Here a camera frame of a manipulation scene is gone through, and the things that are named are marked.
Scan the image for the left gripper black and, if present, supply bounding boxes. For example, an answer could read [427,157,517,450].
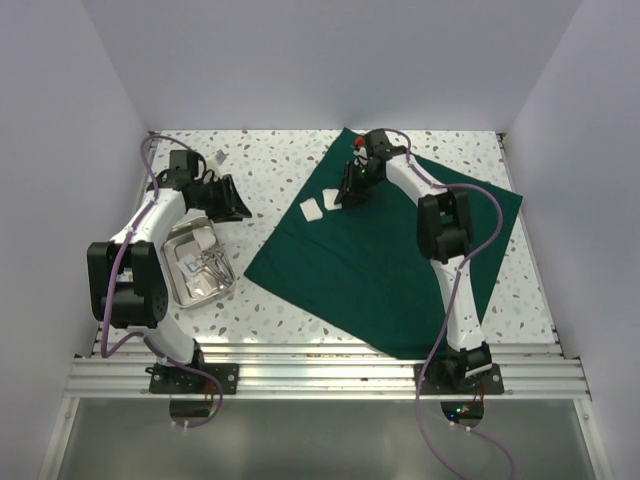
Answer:
[192,174,252,223]

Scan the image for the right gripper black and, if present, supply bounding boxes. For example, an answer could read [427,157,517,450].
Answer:
[335,161,383,208]

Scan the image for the white gauze pad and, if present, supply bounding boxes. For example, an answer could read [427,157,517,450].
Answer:
[322,189,342,211]
[193,229,211,250]
[299,198,323,222]
[192,227,217,250]

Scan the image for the steel scissors medium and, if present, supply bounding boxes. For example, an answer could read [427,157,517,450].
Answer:
[208,251,235,287]

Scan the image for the stainless steel instrument tray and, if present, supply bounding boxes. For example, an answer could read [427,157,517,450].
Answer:
[161,215,235,309]

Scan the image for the steel forceps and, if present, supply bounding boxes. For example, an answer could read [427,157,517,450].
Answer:
[199,249,231,281]

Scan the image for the white sterile packet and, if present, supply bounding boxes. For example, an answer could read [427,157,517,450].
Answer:
[178,254,206,278]

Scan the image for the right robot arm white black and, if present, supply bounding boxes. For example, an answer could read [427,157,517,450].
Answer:
[334,129,496,393]

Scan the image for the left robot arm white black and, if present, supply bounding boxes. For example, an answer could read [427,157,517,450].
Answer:
[87,149,252,393]

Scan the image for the green surgical drape cloth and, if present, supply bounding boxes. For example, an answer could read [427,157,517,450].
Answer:
[244,126,524,361]

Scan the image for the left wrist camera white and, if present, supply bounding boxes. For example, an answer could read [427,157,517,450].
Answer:
[214,149,228,165]

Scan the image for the aluminium rail frame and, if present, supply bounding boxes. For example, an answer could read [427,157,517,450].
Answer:
[64,343,590,400]

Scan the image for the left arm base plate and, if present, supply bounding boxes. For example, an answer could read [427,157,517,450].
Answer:
[145,363,240,395]

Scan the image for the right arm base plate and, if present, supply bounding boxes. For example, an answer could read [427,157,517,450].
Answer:
[413,360,505,395]

